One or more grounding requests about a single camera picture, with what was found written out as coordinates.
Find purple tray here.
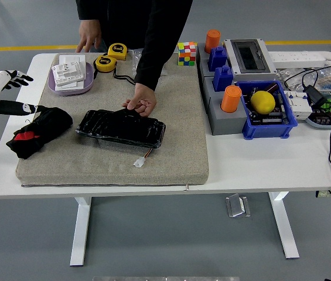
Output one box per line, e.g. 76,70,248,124
47,61,95,97

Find blue block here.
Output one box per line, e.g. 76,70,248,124
207,46,228,73
213,65,234,92

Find white connector with orange wires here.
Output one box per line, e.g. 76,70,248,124
133,148,154,169

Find grey-brown mat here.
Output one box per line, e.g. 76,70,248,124
15,52,210,187

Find grey electrical enclosure box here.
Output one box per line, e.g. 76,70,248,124
223,37,278,83

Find person's torso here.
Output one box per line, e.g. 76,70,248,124
75,0,194,50

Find white table leg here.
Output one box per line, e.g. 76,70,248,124
70,196,92,267
268,191,301,260

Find clear bag of small parts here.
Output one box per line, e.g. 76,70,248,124
276,67,331,97

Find white circuit breaker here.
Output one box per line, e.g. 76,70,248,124
284,90,313,121

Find black terminal block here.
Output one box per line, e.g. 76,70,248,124
311,108,331,125

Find white plate under module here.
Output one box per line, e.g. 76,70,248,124
54,79,84,92

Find clear plastic bag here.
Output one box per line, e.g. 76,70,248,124
128,48,169,77

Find black electronic parts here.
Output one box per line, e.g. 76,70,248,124
247,86,291,125

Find person's right hand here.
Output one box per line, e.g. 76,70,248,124
76,19,103,54

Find yellow tape measure with strap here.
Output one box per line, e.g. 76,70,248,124
93,55,137,85

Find black power adapter with cable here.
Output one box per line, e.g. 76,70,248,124
284,66,331,200

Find orange cylinder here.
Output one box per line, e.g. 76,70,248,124
204,29,222,54
220,85,243,113

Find white socket module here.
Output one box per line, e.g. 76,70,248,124
51,61,86,86

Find white power strip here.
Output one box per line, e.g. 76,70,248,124
267,51,327,68

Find blue plastic bin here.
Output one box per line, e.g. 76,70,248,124
235,80,299,139

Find person's left hand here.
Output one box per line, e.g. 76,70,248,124
121,83,158,118

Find black glossy panel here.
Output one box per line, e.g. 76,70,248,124
75,108,167,150

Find colourful puzzle cube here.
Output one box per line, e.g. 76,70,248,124
177,41,198,67

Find flat white switch plate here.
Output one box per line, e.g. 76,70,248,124
58,54,86,67

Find brown cylinder capacitor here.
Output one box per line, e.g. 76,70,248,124
263,81,280,94

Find silver floor box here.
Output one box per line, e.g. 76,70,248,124
225,193,252,218

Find yellow lemon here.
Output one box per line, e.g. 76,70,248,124
250,90,277,115

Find light blue dish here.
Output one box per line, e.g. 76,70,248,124
305,93,331,130

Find grey base block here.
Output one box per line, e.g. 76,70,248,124
202,76,250,136
196,42,230,85

